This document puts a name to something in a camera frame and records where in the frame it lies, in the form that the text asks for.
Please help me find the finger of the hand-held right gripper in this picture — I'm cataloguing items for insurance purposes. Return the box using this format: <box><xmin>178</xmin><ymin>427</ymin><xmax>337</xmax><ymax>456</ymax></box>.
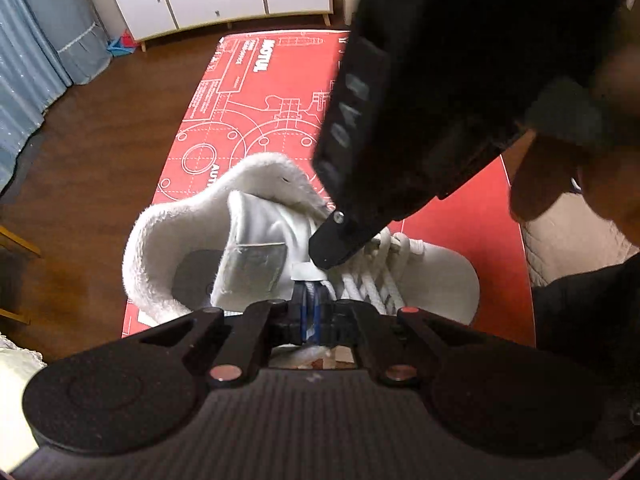
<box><xmin>308</xmin><ymin>207</ymin><xmax>396</xmax><ymax>271</ymax></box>

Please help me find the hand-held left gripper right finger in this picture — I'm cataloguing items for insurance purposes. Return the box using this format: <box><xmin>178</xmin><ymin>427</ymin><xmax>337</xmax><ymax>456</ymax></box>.
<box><xmin>314</xmin><ymin>292</ymin><xmax>498</xmax><ymax>387</ymax></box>

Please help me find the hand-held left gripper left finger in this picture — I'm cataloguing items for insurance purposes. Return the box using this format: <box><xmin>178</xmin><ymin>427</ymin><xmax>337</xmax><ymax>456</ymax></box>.
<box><xmin>140</xmin><ymin>284</ymin><xmax>307</xmax><ymax>388</ymax></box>

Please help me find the white platform shoe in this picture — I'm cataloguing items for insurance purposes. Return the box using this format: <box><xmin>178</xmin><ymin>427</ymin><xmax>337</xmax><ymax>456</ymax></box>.
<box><xmin>121</xmin><ymin>152</ymin><xmax>481</xmax><ymax>366</ymax></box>

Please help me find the person's right hand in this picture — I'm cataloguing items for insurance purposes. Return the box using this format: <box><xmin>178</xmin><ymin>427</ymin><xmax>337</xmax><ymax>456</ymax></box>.
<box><xmin>509</xmin><ymin>50</ymin><xmax>640</xmax><ymax>250</ymax></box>

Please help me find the red printed cardboard sheet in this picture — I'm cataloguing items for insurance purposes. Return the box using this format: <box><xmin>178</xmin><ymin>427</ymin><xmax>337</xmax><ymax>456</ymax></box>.
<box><xmin>121</xmin><ymin>30</ymin><xmax>353</xmax><ymax>338</ymax></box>

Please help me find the beige quilted cushion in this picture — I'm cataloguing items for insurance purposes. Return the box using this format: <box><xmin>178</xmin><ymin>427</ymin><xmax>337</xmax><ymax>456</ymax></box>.
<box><xmin>522</xmin><ymin>192</ymin><xmax>640</xmax><ymax>288</ymax></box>

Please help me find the person's dark clothing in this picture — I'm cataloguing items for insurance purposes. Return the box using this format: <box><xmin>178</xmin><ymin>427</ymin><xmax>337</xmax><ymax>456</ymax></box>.
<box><xmin>530</xmin><ymin>260</ymin><xmax>640</xmax><ymax>480</ymax></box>

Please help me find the blue dustpan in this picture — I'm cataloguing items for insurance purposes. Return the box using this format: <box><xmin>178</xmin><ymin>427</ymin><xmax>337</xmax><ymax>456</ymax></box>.
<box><xmin>107</xmin><ymin>32</ymin><xmax>141</xmax><ymax>56</ymax></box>

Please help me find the blue curtain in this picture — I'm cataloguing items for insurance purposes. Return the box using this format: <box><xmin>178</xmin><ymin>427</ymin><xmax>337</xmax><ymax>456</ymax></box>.
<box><xmin>0</xmin><ymin>0</ymin><xmax>73</xmax><ymax>196</ymax></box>

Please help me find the blue covered standing air conditioner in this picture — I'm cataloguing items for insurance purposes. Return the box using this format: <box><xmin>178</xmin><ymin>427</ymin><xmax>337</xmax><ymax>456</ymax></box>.
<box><xmin>12</xmin><ymin>0</ymin><xmax>113</xmax><ymax>86</ymax></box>

